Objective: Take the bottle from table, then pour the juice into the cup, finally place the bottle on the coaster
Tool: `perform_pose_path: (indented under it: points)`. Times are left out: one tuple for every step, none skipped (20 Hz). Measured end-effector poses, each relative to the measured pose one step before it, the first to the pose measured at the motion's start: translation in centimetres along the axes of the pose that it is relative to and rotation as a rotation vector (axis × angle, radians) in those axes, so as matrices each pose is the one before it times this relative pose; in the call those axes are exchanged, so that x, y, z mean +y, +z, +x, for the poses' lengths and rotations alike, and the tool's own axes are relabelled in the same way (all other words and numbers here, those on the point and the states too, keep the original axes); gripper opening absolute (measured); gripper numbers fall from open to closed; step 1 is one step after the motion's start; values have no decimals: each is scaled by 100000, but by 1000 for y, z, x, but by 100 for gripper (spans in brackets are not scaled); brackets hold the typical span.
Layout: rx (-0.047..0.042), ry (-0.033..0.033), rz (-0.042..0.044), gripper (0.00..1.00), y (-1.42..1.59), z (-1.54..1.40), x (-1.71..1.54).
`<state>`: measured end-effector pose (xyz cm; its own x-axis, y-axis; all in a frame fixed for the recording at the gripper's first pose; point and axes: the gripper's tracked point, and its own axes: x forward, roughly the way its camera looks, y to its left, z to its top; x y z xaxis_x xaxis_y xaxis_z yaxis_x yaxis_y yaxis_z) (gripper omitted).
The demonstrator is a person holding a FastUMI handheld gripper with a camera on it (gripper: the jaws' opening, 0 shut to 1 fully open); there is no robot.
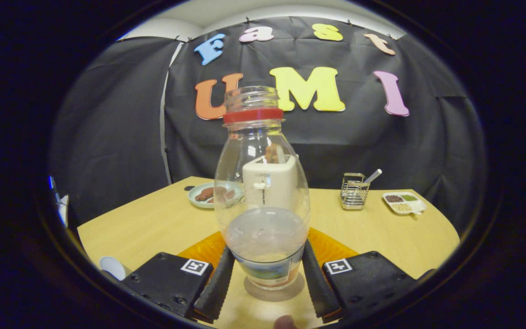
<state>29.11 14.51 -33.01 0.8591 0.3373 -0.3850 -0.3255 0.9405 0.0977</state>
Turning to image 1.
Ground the white sectioned dish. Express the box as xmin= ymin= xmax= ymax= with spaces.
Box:
xmin=383 ymin=191 xmax=427 ymax=215

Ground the clear plastic juice bottle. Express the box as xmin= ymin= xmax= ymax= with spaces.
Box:
xmin=214 ymin=86 xmax=310 ymax=291

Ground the pale green plate with food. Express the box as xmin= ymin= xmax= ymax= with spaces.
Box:
xmin=188 ymin=182 xmax=245 ymax=209

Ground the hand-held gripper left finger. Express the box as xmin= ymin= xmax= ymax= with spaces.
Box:
xmin=121 ymin=231 xmax=236 ymax=323

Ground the wire mesh basket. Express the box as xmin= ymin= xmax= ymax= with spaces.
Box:
xmin=340 ymin=173 xmax=369 ymax=211

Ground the white toaster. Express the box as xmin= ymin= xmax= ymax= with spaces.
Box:
xmin=242 ymin=145 xmax=299 ymax=211

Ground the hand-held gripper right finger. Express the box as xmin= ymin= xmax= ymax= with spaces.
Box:
xmin=300 ymin=228 xmax=416 ymax=320

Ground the wooden table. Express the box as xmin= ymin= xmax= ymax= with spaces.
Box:
xmin=77 ymin=176 xmax=460 ymax=327

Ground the pale grey cup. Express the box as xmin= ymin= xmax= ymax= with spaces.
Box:
xmin=100 ymin=256 xmax=127 ymax=281

